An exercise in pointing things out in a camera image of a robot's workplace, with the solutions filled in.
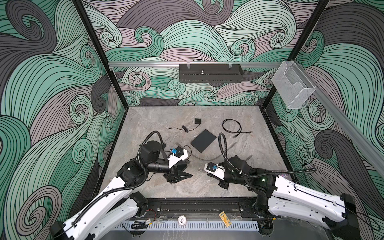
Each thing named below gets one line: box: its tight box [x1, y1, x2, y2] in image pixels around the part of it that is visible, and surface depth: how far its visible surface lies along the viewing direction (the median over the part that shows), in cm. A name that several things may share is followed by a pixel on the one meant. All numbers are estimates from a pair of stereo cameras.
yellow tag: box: [219, 210, 232, 228], surface depth 71 cm
